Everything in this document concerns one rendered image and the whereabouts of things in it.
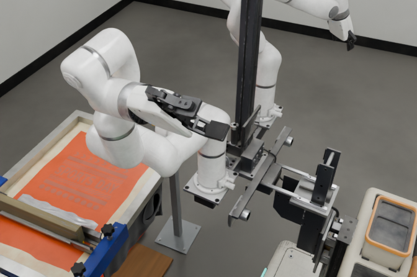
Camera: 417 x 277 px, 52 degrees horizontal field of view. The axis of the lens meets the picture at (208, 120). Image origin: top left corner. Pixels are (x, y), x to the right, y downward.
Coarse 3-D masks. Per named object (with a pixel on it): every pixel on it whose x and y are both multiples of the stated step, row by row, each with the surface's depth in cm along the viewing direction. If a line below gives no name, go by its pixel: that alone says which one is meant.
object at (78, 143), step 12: (84, 132) 196; (72, 144) 190; (84, 144) 190; (60, 156) 184; (96, 156) 184; (48, 168) 178; (36, 180) 173; (24, 192) 168; (36, 192) 168; (60, 204) 164; (0, 216) 159; (0, 228) 155; (12, 228) 155; (24, 228) 155; (0, 240) 151; (12, 240) 151; (24, 240) 151
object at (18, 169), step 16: (80, 112) 202; (64, 128) 193; (48, 144) 186; (32, 160) 179; (16, 176) 172; (160, 176) 170; (144, 192) 164; (128, 208) 158; (128, 224) 154; (0, 256) 142; (16, 272) 138; (32, 272) 138
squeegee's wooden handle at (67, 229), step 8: (0, 200) 152; (8, 200) 152; (16, 200) 152; (0, 208) 156; (8, 208) 153; (16, 208) 150; (24, 208) 149; (32, 208) 149; (16, 216) 154; (24, 216) 151; (32, 216) 148; (40, 216) 146; (48, 216) 146; (56, 216) 146; (40, 224) 149; (48, 224) 147; (56, 224) 144; (64, 224) 144; (72, 224) 144; (56, 232) 148; (64, 232) 145; (72, 232) 143; (80, 232) 144; (80, 240) 145
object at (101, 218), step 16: (128, 176) 175; (128, 192) 168; (64, 208) 162; (80, 208) 162; (112, 208) 162; (32, 240) 151; (48, 240) 151; (32, 256) 146; (48, 256) 146; (64, 256) 146; (80, 256) 146
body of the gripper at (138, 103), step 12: (144, 84) 76; (132, 96) 73; (144, 96) 71; (132, 108) 72; (144, 108) 70; (156, 108) 68; (144, 120) 78; (156, 120) 72; (168, 120) 69; (180, 120) 72; (180, 132) 72
